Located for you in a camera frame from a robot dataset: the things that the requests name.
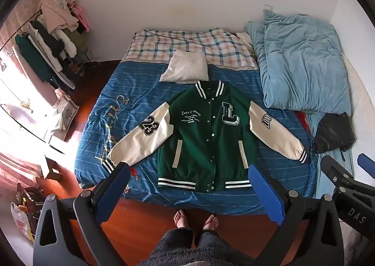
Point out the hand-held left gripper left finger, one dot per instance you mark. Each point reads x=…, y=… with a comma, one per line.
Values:
x=112, y=192

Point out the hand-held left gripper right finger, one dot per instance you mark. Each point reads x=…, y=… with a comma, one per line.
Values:
x=266, y=192

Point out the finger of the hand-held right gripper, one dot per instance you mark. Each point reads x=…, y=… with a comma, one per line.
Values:
x=335, y=173
x=367, y=165

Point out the green varsity jacket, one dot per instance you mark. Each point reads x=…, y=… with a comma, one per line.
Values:
x=205, y=143

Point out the black metal clothes rack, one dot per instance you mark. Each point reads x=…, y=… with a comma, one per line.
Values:
x=85, y=49

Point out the row of hanging clothes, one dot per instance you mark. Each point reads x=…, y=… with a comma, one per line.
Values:
x=44, y=49

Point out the pile of pale clothes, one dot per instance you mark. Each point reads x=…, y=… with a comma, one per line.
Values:
x=57, y=12

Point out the black bag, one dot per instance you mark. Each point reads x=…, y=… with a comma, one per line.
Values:
x=334, y=134

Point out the red cloth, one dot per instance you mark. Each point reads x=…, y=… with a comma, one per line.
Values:
x=303, y=121

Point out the person's right foot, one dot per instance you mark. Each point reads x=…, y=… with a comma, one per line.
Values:
x=211, y=222

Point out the person's foot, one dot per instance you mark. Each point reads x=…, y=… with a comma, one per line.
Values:
x=211, y=222
x=181, y=218

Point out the person's left foot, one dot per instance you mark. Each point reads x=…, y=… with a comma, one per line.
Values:
x=181, y=218

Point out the white floral cloth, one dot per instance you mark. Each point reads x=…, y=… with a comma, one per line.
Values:
x=66, y=113

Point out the white plastic bag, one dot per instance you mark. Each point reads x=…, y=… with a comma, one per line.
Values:
x=22, y=220

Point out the light blue duvet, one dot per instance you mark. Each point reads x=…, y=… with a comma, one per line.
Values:
x=301, y=64

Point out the white fluffy pillow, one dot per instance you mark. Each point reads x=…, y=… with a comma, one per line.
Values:
x=184, y=65

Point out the plaid blanket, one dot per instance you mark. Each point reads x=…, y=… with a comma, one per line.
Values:
x=222, y=46

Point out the pink hanger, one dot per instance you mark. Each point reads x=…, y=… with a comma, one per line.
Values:
x=82, y=18

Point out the white wall hook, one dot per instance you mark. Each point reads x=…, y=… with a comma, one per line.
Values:
x=267, y=7

